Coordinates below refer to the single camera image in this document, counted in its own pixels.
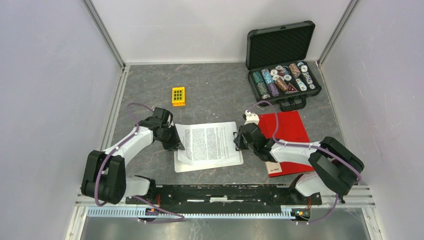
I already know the white card sheet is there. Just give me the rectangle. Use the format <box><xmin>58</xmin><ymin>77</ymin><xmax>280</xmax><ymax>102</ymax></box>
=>
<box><xmin>173</xmin><ymin>123</ymin><xmax>244</xmax><ymax>173</ymax></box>

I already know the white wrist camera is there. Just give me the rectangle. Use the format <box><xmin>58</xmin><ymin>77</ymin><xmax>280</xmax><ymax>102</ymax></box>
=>
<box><xmin>243</xmin><ymin>110</ymin><xmax>260</xmax><ymax>125</ymax></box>
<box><xmin>166</xmin><ymin>112</ymin><xmax>174</xmax><ymax>128</ymax></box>

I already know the red folder with black inside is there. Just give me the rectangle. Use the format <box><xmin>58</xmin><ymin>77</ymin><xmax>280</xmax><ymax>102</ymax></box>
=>
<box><xmin>258</xmin><ymin>111</ymin><xmax>313</xmax><ymax>178</ymax></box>

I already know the yellow green toy block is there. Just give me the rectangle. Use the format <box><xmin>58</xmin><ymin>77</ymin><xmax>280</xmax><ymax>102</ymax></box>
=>
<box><xmin>171</xmin><ymin>86</ymin><xmax>186</xmax><ymax>107</ymax></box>

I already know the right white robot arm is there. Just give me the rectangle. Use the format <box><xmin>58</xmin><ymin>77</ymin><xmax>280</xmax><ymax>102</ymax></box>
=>
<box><xmin>234</xmin><ymin>123</ymin><xmax>365</xmax><ymax>204</ymax></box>

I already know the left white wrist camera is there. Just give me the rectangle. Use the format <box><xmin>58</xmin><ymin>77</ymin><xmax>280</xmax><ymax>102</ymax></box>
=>
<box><xmin>166</xmin><ymin>112</ymin><xmax>174</xmax><ymax>128</ymax></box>

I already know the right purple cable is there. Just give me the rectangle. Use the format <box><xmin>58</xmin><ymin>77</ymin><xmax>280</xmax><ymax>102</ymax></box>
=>
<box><xmin>250</xmin><ymin>100</ymin><xmax>362</xmax><ymax>225</ymax></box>

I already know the black poker chip case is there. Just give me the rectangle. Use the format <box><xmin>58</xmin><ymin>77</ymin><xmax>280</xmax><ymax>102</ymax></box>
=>
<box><xmin>245</xmin><ymin>20</ymin><xmax>322</xmax><ymax>112</ymax></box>

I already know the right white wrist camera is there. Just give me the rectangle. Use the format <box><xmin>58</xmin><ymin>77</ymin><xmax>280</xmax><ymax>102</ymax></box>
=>
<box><xmin>243</xmin><ymin>110</ymin><xmax>260</xmax><ymax>125</ymax></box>

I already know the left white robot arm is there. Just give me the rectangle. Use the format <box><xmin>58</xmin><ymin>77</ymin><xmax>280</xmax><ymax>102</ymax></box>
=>
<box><xmin>80</xmin><ymin>107</ymin><xmax>184</xmax><ymax>206</ymax></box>

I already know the printed paper sheet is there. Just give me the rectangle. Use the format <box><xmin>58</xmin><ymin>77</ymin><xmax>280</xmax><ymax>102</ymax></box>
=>
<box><xmin>177</xmin><ymin>121</ymin><xmax>242</xmax><ymax>166</ymax></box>

